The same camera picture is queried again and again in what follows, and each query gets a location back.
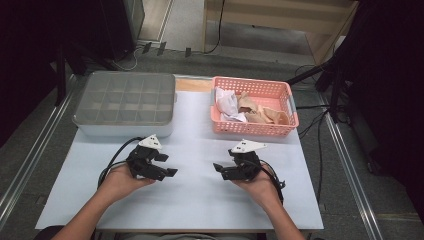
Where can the person's left hand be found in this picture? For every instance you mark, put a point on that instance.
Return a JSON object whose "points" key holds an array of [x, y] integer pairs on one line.
{"points": [[116, 183]]}

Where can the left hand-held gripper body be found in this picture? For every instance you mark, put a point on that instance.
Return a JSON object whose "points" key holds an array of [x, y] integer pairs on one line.
{"points": [[143, 163]]}

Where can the pink perforated plastic basket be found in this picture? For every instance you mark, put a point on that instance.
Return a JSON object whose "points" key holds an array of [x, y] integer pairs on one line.
{"points": [[240, 86]]}

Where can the white sock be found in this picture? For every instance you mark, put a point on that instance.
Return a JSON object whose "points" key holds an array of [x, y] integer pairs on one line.
{"points": [[225, 98], [235, 117]]}

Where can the white compartment storage box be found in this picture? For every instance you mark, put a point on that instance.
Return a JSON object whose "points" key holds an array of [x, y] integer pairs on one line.
{"points": [[126, 131]]}

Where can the light wooden cabinet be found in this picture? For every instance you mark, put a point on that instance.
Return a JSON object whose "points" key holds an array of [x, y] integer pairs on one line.
{"points": [[283, 13]]}

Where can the metal floor rail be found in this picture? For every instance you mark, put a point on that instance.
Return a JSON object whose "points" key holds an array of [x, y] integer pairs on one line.
{"points": [[33, 151], [348, 166]]}

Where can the black metal stand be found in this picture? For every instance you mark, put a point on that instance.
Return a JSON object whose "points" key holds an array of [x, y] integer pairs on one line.
{"points": [[60, 76]]}

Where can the black curtain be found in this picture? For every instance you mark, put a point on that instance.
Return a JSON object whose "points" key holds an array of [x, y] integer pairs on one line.
{"points": [[393, 83], [26, 50]]}

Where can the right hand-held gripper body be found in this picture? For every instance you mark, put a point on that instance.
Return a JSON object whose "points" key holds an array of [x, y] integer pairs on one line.
{"points": [[246, 166]]}

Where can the tan sock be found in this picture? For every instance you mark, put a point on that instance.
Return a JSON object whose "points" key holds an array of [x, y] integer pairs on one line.
{"points": [[246, 101], [256, 117]]}

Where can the dark cloth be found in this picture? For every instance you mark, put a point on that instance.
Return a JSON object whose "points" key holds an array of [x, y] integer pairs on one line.
{"points": [[45, 234]]}

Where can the peach sock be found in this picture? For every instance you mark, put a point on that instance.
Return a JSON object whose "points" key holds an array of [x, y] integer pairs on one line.
{"points": [[270, 115], [283, 118]]}

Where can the black tripod stand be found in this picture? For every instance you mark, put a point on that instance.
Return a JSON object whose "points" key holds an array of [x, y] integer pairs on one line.
{"points": [[310, 71]]}

